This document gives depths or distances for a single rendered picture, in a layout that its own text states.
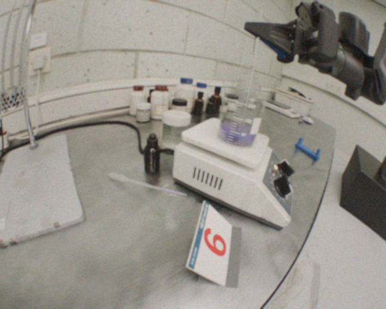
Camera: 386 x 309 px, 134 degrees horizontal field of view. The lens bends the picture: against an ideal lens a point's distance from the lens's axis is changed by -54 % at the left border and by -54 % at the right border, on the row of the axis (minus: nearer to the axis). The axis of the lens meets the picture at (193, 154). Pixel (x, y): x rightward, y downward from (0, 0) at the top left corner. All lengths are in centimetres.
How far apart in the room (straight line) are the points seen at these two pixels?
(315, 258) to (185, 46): 82
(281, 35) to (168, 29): 56
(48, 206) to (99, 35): 53
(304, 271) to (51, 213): 35
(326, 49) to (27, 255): 41
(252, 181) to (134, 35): 61
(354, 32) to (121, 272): 44
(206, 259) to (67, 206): 19
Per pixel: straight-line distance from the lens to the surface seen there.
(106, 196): 27
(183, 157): 25
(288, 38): 26
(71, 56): 63
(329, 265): 30
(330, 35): 20
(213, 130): 28
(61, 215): 26
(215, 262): 19
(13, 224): 30
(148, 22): 71
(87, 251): 22
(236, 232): 24
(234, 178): 23
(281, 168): 31
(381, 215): 47
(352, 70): 30
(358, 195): 43
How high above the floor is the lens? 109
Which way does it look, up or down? 30 degrees down
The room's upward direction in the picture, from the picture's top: 9 degrees clockwise
